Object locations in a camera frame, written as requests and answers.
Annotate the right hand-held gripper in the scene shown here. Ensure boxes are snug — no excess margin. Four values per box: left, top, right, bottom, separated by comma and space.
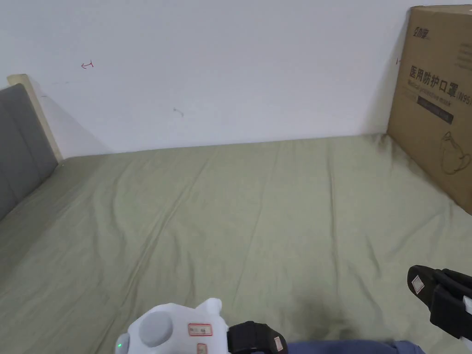
407, 265, 472, 341

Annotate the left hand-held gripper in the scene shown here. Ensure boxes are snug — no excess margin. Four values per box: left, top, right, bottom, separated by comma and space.
117, 298, 289, 354

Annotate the dark blue shirt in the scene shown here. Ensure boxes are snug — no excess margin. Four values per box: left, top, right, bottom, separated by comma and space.
287, 339, 425, 354

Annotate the bed with pale green sheet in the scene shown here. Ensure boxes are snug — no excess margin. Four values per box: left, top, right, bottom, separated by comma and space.
0, 133, 472, 354

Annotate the large brown cardboard carton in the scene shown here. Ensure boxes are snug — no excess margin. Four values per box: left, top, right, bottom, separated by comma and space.
387, 5, 472, 216

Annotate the grey padded headboard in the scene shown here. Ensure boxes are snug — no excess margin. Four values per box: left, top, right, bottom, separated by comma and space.
0, 73, 65, 222

